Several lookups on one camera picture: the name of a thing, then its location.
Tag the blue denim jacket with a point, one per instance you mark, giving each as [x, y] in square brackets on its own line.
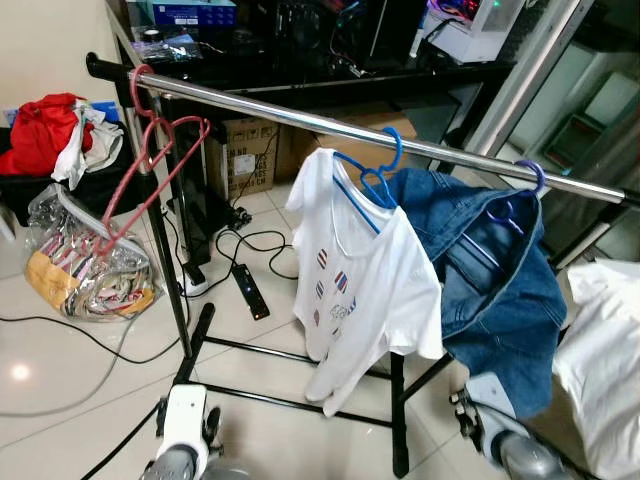
[500, 300]

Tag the purple clothes hanger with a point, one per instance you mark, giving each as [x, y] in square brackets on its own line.
[541, 178]

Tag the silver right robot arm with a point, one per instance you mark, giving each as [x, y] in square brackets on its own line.
[530, 460]

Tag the pink clothes hanger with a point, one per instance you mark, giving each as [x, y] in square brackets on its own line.
[108, 242]

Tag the blue clothes hanger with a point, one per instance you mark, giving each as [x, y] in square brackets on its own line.
[377, 183]

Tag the black power strip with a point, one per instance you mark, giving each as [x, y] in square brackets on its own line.
[251, 292]

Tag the white power adapter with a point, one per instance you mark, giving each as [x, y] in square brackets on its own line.
[195, 285]

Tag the white printed T-shirt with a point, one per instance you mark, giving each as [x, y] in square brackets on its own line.
[370, 280]

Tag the clear plastic bag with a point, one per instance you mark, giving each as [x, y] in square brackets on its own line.
[90, 280]

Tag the labelled cardboard box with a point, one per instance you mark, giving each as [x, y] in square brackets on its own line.
[245, 160]

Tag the plain cardboard box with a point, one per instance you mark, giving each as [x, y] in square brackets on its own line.
[298, 155]

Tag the white crumpled garment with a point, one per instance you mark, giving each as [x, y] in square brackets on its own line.
[85, 150]

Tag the red crumpled garment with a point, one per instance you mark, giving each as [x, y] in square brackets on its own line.
[40, 135]

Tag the black desk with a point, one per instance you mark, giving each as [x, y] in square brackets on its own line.
[330, 85]

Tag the white computer case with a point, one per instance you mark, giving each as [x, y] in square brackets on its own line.
[470, 40]

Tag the blue box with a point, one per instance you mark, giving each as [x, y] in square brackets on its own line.
[195, 12]

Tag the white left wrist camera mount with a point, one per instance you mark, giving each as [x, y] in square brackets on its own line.
[185, 415]

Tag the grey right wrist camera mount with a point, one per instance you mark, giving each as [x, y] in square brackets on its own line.
[492, 398]

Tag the black clothes rack chrome rail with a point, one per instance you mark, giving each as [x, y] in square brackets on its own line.
[260, 111]

